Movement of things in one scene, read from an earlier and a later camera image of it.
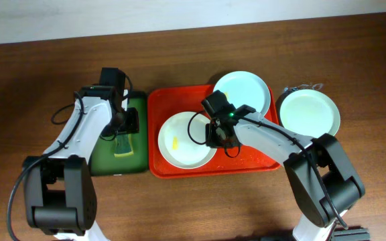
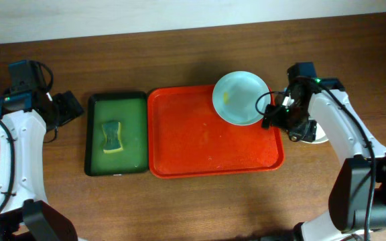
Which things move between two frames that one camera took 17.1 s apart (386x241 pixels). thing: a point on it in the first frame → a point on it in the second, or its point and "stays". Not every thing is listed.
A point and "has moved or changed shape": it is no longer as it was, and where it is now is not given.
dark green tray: x=104 y=162 stays
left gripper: x=130 y=122 → x=68 y=107
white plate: x=181 y=140 has moved or changed shape
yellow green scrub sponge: x=123 y=145 has moved or changed shape
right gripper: x=214 y=138 → x=277 y=117
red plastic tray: x=165 y=100 stays
